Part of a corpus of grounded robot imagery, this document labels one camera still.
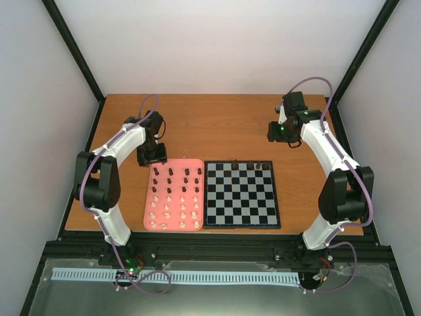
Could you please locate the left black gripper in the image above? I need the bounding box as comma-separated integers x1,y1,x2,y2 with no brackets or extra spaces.
137,140,168,167

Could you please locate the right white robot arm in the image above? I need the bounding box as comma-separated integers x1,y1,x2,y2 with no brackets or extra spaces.
267,92,374,267

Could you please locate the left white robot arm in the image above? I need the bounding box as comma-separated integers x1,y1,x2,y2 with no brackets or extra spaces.
72,111,167,265

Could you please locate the pink plastic tray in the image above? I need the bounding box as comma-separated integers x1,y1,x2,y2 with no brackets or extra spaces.
143,159,205,232

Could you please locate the black and white chessboard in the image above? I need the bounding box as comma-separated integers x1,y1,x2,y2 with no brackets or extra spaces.
204,161,281,229

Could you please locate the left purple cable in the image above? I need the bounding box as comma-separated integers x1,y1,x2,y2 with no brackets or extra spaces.
78,94,172,294

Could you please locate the black aluminium base frame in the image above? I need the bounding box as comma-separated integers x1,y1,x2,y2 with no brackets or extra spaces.
21,94,413,315

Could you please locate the right black frame post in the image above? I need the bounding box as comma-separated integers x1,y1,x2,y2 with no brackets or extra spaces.
332,0,400,107

